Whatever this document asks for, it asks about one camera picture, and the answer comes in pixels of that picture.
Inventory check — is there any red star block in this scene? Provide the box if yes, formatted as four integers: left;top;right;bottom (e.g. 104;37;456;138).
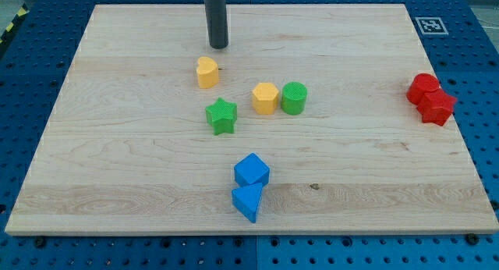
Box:
416;89;458;126

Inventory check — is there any white fiducial marker tag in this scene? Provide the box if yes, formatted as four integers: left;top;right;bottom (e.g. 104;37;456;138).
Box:
415;16;448;35

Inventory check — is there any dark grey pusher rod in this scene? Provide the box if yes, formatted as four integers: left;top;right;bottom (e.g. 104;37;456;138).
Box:
204;0;228;49

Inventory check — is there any yellow heart block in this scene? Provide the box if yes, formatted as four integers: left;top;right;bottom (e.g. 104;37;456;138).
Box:
196;56;219;89

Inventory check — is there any green cylinder block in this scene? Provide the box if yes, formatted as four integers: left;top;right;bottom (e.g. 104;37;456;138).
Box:
281;81;308;115

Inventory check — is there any light wooden board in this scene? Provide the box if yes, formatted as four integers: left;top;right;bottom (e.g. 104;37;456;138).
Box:
5;4;498;236

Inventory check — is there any blue cube block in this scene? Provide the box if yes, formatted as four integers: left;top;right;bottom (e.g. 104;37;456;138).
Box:
234;153;271;187

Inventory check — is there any yellow hexagon block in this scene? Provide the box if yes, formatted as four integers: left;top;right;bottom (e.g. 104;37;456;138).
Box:
252;83;279;115

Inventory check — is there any blue triangle block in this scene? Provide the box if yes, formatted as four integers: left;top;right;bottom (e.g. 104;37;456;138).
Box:
232;183;264;223

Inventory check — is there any green star block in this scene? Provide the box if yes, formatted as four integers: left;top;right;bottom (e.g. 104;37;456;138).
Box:
205;98;237;135

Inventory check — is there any red cylinder block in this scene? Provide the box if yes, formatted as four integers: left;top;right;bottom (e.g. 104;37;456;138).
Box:
406;73;440;105

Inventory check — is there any black yellow hazard tape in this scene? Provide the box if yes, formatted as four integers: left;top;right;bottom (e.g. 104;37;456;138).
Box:
1;3;30;45

